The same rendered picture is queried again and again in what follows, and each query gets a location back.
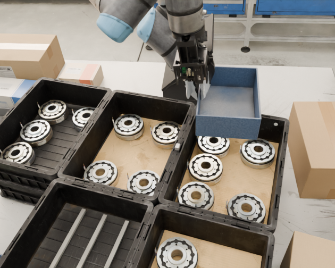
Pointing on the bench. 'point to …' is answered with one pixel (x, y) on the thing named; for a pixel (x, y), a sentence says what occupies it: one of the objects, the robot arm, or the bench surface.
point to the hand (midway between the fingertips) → (199, 93)
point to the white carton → (7, 91)
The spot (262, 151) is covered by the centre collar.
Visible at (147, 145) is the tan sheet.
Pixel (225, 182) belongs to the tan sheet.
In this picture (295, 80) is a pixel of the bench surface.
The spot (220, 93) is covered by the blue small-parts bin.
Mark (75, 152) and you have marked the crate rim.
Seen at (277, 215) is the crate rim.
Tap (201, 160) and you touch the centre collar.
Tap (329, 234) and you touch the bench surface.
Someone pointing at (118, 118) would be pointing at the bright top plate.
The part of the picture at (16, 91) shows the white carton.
